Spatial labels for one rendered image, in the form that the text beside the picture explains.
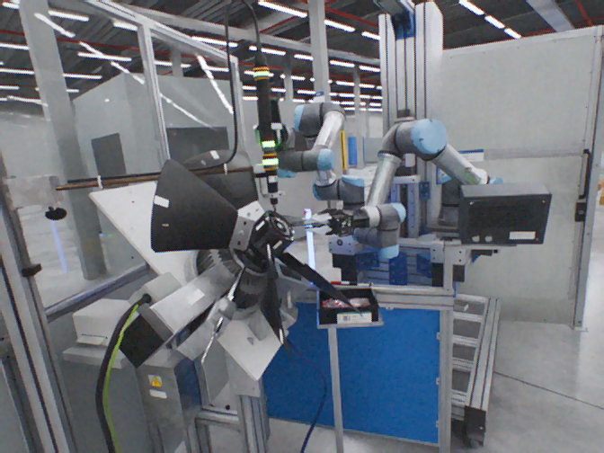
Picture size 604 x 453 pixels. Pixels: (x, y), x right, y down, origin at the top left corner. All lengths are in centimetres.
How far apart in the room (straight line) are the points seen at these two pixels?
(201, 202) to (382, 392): 120
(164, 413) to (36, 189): 74
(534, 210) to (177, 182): 110
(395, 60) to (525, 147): 129
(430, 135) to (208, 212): 80
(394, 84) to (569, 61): 134
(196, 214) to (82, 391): 89
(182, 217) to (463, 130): 228
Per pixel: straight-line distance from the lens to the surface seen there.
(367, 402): 179
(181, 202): 86
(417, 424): 183
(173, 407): 126
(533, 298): 316
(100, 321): 132
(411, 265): 182
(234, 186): 111
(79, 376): 154
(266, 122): 108
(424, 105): 192
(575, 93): 297
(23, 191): 111
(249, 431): 130
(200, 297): 89
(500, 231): 140
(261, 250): 98
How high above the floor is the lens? 143
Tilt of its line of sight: 14 degrees down
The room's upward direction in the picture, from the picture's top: 5 degrees counter-clockwise
